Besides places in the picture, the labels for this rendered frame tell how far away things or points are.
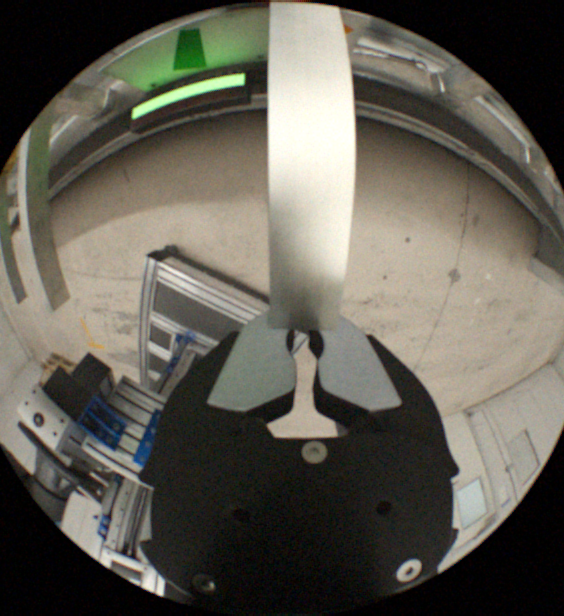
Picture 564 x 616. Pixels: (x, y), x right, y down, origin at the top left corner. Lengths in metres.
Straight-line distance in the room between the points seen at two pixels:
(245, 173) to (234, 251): 0.38
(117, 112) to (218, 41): 0.19
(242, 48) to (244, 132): 0.77
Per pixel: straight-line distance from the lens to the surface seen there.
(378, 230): 1.03
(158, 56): 0.29
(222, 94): 0.28
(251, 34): 0.27
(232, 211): 0.97
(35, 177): 0.26
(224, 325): 0.94
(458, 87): 0.34
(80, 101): 0.37
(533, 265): 2.42
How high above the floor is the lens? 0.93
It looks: 58 degrees down
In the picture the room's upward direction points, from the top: 174 degrees counter-clockwise
